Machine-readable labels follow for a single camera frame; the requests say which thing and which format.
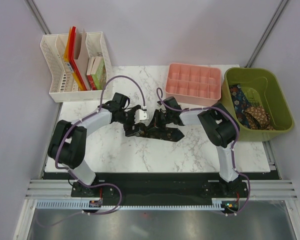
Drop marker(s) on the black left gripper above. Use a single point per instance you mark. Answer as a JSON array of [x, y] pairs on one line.
[[128, 129]]

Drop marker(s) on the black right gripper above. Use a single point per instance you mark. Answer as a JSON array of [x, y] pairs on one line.
[[156, 121]]

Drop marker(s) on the black gold floral tie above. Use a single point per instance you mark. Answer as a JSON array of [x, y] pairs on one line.
[[166, 134]]

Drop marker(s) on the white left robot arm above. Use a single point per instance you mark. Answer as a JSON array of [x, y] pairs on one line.
[[68, 143]]

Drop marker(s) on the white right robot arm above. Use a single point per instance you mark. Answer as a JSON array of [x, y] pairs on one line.
[[219, 126]]

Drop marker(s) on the pink divided organizer tray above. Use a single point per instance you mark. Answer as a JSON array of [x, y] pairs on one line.
[[194, 84]]

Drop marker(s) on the green book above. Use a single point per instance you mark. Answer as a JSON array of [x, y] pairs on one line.
[[98, 72]]

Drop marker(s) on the navy floral tie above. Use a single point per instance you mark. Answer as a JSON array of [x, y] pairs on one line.
[[240, 103]]

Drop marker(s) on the white plastic file rack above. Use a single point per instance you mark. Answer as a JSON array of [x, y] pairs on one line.
[[63, 87]]

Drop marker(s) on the red book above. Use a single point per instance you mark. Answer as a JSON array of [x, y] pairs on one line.
[[89, 73]]

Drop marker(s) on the beige cardboard folder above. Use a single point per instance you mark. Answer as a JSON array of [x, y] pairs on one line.
[[81, 56]]

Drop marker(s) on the olive green plastic bin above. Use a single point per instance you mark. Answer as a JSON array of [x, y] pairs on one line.
[[261, 88]]

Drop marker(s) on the red folder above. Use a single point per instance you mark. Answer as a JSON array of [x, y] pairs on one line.
[[79, 57]]

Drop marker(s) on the brown floral tie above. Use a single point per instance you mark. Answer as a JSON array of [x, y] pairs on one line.
[[257, 118]]

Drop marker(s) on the orange folder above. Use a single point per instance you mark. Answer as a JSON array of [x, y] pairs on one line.
[[68, 57]]

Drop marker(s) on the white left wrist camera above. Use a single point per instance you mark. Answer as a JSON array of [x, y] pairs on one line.
[[141, 115]]

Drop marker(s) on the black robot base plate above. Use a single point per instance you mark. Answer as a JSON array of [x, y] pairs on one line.
[[156, 189]]

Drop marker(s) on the right aluminium corner post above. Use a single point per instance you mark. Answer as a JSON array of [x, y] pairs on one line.
[[279, 11]]

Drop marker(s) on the aluminium corner post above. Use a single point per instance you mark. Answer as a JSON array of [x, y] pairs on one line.
[[279, 11], [38, 16]]

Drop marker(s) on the slotted cable duct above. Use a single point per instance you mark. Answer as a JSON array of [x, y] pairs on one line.
[[77, 204]]

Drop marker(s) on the aluminium frame rail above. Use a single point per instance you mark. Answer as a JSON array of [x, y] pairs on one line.
[[282, 190]]

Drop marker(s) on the left aluminium corner post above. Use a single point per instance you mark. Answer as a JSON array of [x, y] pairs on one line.
[[38, 16]]

